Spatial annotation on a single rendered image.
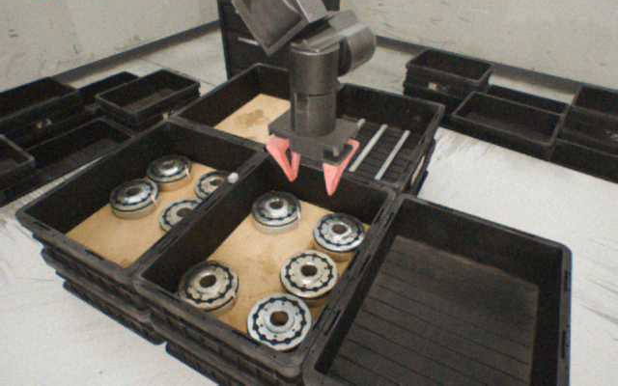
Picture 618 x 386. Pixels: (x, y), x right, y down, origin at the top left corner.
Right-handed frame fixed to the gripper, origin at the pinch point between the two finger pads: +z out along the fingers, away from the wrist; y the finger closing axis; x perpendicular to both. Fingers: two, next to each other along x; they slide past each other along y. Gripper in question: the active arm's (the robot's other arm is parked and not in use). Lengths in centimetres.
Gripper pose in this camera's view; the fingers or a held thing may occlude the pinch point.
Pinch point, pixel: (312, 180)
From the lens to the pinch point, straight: 56.1
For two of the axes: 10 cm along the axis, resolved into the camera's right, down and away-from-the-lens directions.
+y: -8.7, -3.1, 3.9
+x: -5.0, 5.4, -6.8
